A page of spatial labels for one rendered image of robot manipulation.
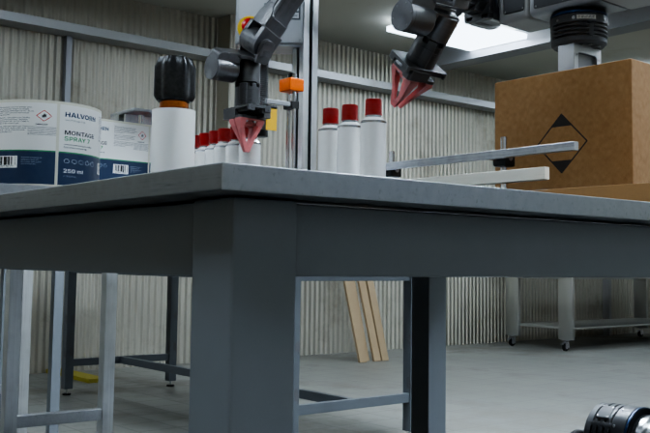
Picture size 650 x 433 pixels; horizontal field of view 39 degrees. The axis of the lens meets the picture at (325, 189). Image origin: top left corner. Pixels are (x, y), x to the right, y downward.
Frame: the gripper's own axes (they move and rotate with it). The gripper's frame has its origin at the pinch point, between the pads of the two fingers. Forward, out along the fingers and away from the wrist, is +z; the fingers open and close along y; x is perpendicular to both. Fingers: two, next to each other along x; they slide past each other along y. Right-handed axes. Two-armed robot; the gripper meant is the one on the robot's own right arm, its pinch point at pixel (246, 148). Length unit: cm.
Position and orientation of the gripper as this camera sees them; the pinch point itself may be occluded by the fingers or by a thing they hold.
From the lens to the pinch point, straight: 206.1
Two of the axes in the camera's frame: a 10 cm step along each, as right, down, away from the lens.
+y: 6.3, -0.7, -7.7
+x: 7.7, 0.7, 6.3
